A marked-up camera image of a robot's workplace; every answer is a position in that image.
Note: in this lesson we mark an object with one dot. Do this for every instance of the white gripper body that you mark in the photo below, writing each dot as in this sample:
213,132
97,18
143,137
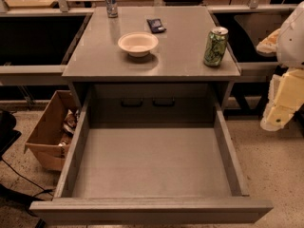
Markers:
292,43

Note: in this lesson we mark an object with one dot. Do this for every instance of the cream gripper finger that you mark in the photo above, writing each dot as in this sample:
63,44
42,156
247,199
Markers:
273,88
275,117

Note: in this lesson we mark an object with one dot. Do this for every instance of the green soda can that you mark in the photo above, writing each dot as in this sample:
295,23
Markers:
215,47

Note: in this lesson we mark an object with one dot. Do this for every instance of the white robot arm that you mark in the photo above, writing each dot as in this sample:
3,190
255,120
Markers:
287,42

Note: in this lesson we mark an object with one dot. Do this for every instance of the grey cabinet with top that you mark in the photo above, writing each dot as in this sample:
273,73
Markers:
145,69

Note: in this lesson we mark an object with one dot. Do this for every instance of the open grey top drawer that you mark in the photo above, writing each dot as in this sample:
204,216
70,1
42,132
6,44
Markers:
151,158

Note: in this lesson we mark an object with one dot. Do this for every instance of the dark blue snack packet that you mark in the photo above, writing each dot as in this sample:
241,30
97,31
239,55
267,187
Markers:
156,26

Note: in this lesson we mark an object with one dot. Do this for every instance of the white paper bowl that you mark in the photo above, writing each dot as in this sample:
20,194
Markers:
138,44

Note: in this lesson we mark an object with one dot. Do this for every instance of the crumpled wrappers in box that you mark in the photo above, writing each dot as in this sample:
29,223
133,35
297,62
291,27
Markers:
69,126

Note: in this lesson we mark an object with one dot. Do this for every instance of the cardboard box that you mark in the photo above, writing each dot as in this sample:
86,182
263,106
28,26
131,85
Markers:
48,141

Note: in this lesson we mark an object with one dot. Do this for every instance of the black object at left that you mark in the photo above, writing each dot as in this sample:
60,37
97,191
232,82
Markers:
8,135

